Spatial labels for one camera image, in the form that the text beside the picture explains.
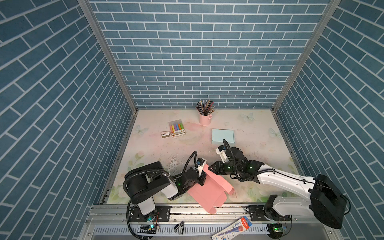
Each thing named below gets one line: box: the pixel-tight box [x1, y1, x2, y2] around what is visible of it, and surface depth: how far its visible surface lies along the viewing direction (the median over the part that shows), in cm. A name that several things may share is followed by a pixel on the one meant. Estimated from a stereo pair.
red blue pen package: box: [211, 216, 253, 240], surface depth 70 cm
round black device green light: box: [267, 223, 284, 239], surface depth 72 cm
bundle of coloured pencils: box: [195, 99, 215, 116], surface depth 107 cm
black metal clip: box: [174, 221, 185, 236], surface depth 71 cm
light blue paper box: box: [211, 128, 235, 145], surface depth 102 cm
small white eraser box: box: [160, 131, 171, 139], surface depth 105 cm
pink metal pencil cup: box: [199, 112, 213, 126], surface depth 113 cm
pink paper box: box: [187, 164, 235, 214], surface depth 79 cm
